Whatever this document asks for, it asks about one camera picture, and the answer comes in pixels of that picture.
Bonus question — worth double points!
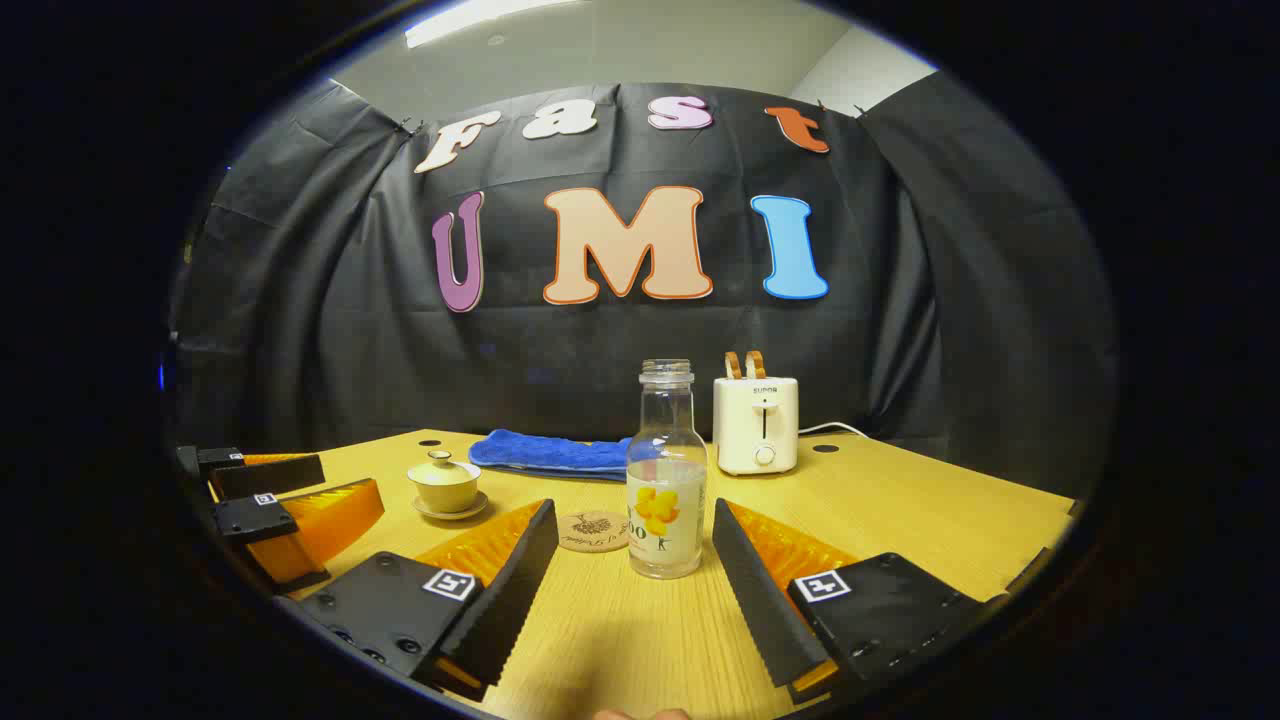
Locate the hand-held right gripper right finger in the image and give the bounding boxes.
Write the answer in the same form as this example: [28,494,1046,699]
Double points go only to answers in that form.
[712,498,1011,706]

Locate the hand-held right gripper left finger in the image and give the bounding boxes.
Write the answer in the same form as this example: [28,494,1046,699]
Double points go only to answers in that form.
[275,498,561,703]

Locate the round cork coaster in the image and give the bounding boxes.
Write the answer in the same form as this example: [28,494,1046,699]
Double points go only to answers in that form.
[556,511,633,554]

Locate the cream ceramic teacup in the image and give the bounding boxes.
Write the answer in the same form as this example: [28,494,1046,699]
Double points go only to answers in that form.
[410,478,482,515]

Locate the cream teacup lid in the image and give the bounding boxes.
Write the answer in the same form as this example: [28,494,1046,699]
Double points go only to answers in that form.
[407,450,483,488]

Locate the clear glass water bottle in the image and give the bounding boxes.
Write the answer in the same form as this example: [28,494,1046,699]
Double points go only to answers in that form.
[626,359,709,581]

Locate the blue towel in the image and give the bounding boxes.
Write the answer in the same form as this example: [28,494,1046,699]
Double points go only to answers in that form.
[468,429,634,482]

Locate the black backdrop cloth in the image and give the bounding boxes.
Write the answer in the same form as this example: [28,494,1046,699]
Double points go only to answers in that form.
[170,70,1116,501]

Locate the white toaster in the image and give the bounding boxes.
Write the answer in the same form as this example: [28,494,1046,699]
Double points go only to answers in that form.
[713,376,800,477]

